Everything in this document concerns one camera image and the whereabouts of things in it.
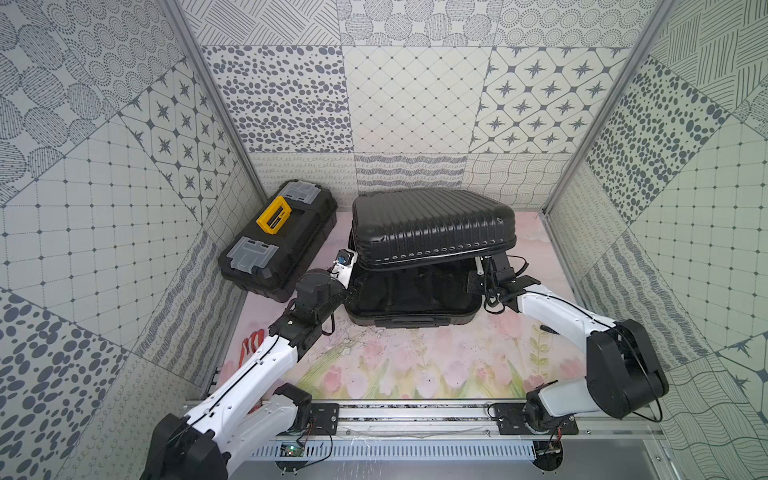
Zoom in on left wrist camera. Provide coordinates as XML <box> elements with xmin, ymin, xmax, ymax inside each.
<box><xmin>331</xmin><ymin>248</ymin><xmax>358</xmax><ymax>288</ymax></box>

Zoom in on floral pink table mat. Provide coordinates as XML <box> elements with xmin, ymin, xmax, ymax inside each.
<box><xmin>214</xmin><ymin>212</ymin><xmax>586</xmax><ymax>400</ymax></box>

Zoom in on red white work glove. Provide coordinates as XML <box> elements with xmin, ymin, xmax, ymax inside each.
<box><xmin>238</xmin><ymin>329</ymin><xmax>266</xmax><ymax>367</ymax></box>

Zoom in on aluminium mounting rail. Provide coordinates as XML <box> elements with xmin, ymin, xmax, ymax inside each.
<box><xmin>170</xmin><ymin>398</ymin><xmax>664</xmax><ymax>442</ymax></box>

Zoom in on black hard-shell suitcase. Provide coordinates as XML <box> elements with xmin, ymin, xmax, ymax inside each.
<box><xmin>344</xmin><ymin>187</ymin><xmax>517</xmax><ymax>328</ymax></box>

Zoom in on black toolbox yellow handle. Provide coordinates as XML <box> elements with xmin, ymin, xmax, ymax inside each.
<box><xmin>218</xmin><ymin>179</ymin><xmax>338</xmax><ymax>303</ymax></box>

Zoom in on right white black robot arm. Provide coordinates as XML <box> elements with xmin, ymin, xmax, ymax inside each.
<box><xmin>471</xmin><ymin>254</ymin><xmax>669</xmax><ymax>433</ymax></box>

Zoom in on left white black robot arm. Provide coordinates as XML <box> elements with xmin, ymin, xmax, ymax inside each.
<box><xmin>141</xmin><ymin>263</ymin><xmax>353</xmax><ymax>479</ymax></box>

